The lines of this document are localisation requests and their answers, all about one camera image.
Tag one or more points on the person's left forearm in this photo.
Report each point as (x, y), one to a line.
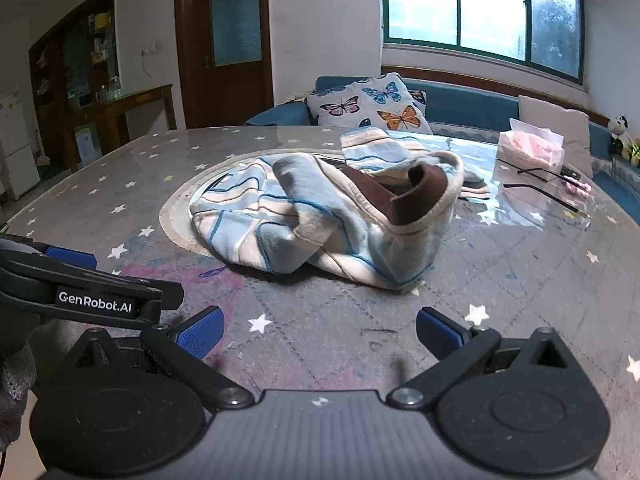
(12, 375)

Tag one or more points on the blue striped sweatshirt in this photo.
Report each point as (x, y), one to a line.
(260, 210)

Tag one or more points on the black eyeglasses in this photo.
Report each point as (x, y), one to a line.
(530, 187)

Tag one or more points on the brown wooden door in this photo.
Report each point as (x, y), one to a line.
(200, 95)

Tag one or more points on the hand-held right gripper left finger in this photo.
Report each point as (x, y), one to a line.
(200, 334)

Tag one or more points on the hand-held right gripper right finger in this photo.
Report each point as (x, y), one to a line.
(440, 334)

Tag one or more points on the beige pillow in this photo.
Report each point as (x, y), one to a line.
(545, 110)

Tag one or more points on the white refrigerator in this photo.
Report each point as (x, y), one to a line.
(15, 160)

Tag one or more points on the wooden shelf cabinet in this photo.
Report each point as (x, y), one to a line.
(50, 60)

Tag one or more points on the blue sofa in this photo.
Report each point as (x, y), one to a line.
(460, 102)

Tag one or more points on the butterfly print pillow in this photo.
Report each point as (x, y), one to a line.
(350, 105)

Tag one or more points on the panda plush toy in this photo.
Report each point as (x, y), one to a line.
(620, 127)

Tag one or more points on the wooden side table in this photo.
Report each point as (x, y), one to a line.
(135, 97)

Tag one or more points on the green framed window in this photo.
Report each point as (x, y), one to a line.
(490, 10)

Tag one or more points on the pink tissue pack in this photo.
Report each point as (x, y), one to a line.
(530, 147)

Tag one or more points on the grey star tablecloth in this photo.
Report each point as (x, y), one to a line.
(300, 320)

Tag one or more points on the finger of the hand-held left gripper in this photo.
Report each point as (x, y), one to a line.
(70, 258)
(150, 300)

